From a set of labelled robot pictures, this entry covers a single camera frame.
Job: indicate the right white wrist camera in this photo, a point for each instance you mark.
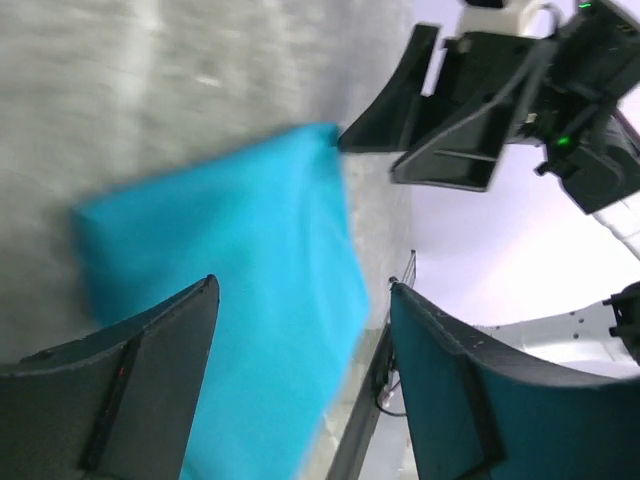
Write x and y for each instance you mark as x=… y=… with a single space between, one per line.
x=512 y=20

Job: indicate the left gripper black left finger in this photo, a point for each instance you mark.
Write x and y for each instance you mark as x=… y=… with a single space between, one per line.
x=116 y=404

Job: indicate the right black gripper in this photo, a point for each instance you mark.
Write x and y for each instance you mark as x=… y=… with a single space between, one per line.
x=559 y=96

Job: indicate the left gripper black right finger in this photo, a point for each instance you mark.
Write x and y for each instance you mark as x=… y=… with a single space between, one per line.
x=480 y=409

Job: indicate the teal t-shirt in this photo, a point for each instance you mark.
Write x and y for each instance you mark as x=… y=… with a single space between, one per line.
x=271 y=222

